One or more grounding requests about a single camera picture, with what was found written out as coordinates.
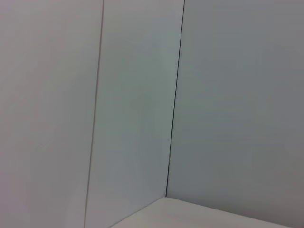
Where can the white backdrop wall panel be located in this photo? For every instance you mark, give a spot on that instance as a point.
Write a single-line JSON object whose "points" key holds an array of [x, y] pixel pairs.
{"points": [[242, 99], [135, 107], [45, 107]]}

